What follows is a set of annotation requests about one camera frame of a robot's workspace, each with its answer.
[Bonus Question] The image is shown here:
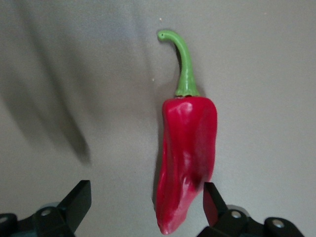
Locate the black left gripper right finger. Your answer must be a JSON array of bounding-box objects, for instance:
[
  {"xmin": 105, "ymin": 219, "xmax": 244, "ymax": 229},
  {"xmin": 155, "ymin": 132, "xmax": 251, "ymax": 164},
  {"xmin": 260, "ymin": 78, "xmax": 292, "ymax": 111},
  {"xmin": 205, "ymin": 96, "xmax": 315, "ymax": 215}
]
[{"xmin": 197, "ymin": 182, "xmax": 306, "ymax": 237}]

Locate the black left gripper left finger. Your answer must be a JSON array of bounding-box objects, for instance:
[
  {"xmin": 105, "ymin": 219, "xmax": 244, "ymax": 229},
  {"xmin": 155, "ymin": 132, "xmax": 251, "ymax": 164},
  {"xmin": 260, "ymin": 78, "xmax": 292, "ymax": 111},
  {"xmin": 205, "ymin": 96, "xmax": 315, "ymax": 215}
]
[{"xmin": 0, "ymin": 180, "xmax": 92, "ymax": 237}]

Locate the brown table cloth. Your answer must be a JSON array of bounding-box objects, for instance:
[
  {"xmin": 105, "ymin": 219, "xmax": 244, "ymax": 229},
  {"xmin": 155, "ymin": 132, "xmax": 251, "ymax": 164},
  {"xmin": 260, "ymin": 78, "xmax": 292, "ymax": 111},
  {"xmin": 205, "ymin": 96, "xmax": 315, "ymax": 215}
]
[{"xmin": 0, "ymin": 0, "xmax": 316, "ymax": 237}]

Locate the red chili pepper green stem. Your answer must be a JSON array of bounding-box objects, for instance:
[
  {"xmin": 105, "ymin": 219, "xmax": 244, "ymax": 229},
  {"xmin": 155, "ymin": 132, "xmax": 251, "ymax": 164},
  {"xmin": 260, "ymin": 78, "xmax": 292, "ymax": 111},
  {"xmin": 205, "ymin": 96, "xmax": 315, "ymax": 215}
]
[{"xmin": 155, "ymin": 29, "xmax": 219, "ymax": 236}]

